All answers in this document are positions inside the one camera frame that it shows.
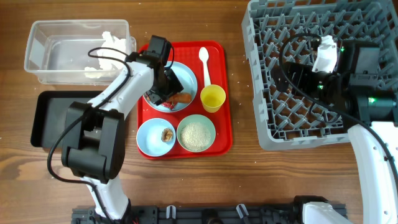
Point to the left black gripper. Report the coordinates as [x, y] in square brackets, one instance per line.
[176, 86]

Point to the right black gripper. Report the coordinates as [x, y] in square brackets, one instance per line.
[301, 71]

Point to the orange carrot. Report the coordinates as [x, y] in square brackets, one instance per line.
[180, 98]

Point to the brown food scrap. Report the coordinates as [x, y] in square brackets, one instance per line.
[167, 135]

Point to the small light blue bowl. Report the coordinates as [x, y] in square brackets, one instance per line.
[149, 137]

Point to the yellow plastic cup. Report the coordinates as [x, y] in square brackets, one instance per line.
[212, 98]

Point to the green bowl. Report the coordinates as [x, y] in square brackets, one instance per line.
[196, 118]

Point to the white rice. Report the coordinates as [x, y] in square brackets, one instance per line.
[195, 137]

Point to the white napkin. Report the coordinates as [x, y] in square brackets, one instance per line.
[113, 42]

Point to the red snack wrapper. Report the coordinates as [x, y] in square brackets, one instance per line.
[169, 104]

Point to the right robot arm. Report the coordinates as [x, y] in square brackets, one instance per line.
[344, 80]

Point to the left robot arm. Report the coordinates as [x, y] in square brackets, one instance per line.
[93, 142]

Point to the grey dishwasher rack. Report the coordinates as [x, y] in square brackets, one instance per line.
[283, 120]

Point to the clear plastic waste bin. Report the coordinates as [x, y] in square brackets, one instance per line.
[58, 51]

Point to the black waste tray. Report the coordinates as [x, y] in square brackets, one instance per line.
[50, 114]

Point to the large light blue plate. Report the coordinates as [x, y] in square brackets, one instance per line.
[189, 82]

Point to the red serving tray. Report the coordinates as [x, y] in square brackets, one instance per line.
[187, 54]

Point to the white plastic spoon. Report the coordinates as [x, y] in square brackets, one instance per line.
[204, 56]

